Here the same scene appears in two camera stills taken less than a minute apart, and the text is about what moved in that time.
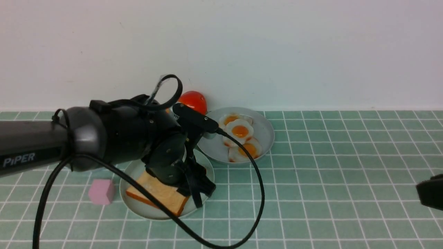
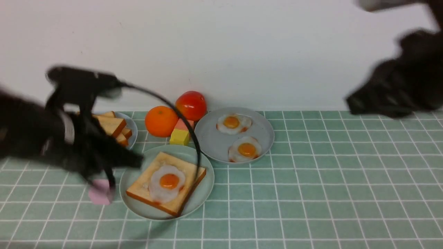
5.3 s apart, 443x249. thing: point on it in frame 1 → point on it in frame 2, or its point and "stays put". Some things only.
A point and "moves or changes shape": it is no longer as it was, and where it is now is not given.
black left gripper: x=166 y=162 → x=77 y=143
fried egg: x=252 y=146 stays put
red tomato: x=195 y=100 stays put
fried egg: x=240 y=129 moves or changes shape
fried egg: x=231 y=117 stays put
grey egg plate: x=263 y=130 stays put
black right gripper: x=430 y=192 → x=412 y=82
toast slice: x=173 y=199 stays put
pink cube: x=101 y=191 stays put
